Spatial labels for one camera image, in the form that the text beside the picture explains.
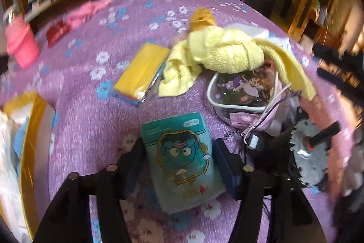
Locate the pink cloth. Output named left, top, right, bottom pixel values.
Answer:
left=65, top=0, right=115, bottom=31

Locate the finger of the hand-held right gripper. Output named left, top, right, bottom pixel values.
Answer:
left=311, top=44, right=364, bottom=73
left=316, top=68, right=364, bottom=99

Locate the yellow plastic packet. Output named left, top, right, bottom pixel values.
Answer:
left=114, top=42, right=171, bottom=105

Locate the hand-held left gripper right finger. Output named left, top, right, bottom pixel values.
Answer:
left=213, top=138, right=325, bottom=243

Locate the white plastic package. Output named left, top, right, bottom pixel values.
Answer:
left=0, top=106, right=32, bottom=243

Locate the red pouch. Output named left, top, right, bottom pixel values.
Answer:
left=45, top=20, right=71, bottom=48

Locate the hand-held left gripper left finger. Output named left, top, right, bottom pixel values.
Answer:
left=34, top=138, right=149, bottom=243

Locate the teal cartoon tissue packet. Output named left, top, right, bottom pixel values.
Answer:
left=140, top=113, right=228, bottom=215

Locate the gold foil box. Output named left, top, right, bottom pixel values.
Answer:
left=0, top=91, right=48, bottom=243

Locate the bottle with pink knitted sleeve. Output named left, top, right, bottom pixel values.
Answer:
left=4, top=8, right=41, bottom=70

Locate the black motor with gear disc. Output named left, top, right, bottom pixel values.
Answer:
left=250, top=115, right=342, bottom=193

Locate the pale yellow towel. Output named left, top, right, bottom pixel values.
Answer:
left=158, top=26, right=317, bottom=101

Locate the blue flat packet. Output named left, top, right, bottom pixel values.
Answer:
left=13, top=120, right=29, bottom=164

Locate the clear cartoon print pouch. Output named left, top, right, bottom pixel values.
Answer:
left=207, top=65, right=285, bottom=124

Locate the large white packet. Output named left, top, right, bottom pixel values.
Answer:
left=268, top=36, right=291, bottom=54

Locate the pink face mask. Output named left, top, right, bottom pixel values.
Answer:
left=227, top=81, right=288, bottom=130

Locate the orange yellow crinkled packet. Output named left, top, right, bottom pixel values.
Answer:
left=190, top=8, right=217, bottom=33

